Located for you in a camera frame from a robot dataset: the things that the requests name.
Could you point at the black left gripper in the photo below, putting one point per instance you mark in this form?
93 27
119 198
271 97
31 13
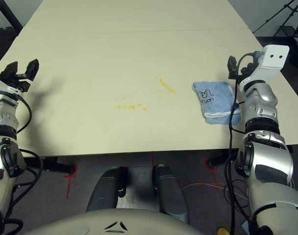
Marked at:
19 82

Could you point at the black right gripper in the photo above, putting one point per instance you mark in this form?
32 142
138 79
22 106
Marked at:
245 71

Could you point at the blue terry cloth rag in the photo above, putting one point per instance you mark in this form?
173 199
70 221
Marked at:
217 93

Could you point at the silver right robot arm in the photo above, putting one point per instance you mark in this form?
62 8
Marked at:
261 98

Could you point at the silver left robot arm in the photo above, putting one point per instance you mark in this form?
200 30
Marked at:
2 115

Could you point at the black mesh step stool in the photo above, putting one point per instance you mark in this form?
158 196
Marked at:
288 31

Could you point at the orange liquid streak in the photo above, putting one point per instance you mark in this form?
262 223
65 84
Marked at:
167 86

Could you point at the black table foot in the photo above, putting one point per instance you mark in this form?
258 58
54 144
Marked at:
58 166
220 160

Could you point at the red floor tape cross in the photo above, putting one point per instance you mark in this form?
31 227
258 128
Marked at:
214 177
69 182

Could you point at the grey right robot leg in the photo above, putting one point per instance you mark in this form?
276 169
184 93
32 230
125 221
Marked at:
168 191

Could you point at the grey robot leg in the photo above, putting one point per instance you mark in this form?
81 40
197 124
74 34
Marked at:
168 191
105 191

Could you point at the grey left robot leg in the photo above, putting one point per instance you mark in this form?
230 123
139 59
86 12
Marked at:
105 191

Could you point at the light blue floor object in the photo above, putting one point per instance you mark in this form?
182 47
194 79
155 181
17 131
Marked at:
246 227

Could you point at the yellow round object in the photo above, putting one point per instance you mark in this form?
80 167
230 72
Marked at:
222 231

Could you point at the beige robot torso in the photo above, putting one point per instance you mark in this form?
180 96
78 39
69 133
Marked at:
114 220

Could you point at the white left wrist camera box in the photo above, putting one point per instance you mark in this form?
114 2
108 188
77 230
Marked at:
2 85

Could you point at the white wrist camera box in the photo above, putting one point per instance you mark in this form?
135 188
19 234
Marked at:
2 85
274 58

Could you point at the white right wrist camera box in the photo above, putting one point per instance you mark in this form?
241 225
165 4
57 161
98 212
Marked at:
274 58

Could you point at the black metal frame bar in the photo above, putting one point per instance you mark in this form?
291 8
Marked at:
9 14

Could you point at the black camera tripod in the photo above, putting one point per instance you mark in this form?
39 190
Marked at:
290 12

